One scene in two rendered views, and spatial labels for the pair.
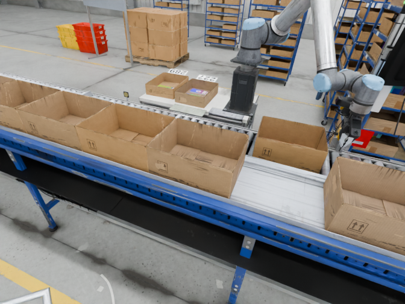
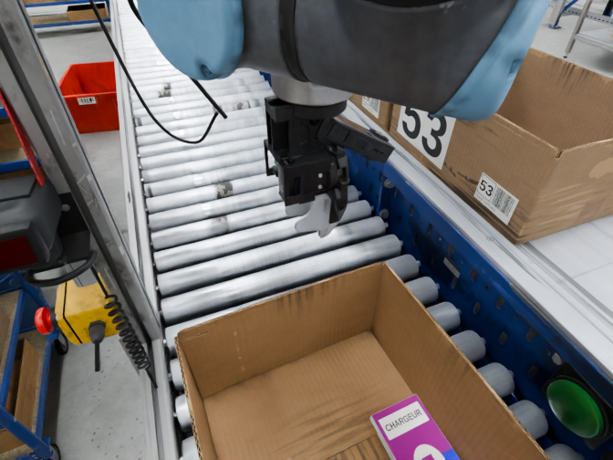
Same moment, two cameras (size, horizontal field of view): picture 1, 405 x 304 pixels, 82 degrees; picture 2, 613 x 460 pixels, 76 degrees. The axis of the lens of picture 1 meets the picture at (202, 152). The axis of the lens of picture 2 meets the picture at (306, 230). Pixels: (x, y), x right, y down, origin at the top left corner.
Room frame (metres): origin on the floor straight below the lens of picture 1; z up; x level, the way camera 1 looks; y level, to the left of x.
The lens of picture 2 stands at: (1.36, -0.47, 1.31)
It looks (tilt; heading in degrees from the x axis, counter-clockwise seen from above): 42 degrees down; 229
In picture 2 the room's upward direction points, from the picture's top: straight up
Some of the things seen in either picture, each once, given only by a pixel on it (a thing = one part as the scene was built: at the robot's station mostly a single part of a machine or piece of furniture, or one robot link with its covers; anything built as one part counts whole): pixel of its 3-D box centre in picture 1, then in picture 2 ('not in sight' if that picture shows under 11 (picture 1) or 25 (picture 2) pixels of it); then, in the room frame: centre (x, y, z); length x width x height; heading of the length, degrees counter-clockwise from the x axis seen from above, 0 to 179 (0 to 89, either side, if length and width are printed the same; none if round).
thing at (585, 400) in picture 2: not in sight; (571, 409); (0.96, -0.41, 0.81); 0.07 x 0.01 x 0.07; 70
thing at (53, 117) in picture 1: (71, 119); not in sight; (1.15, 0.75, 0.96); 0.39 x 0.29 x 0.17; 70
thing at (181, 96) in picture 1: (197, 92); not in sight; (2.06, 0.08, 0.80); 0.38 x 0.28 x 0.10; 161
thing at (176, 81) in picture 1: (168, 84); not in sight; (2.19, 0.37, 0.80); 0.38 x 0.28 x 0.10; 163
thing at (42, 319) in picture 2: not in sight; (54, 318); (1.42, -0.96, 0.84); 0.04 x 0.04 x 0.04; 70
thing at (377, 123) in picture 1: (382, 116); not in sight; (1.80, -1.49, 0.79); 0.40 x 0.30 x 0.10; 161
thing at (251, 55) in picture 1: (249, 52); not in sight; (1.89, -0.31, 1.21); 0.19 x 0.19 x 0.10
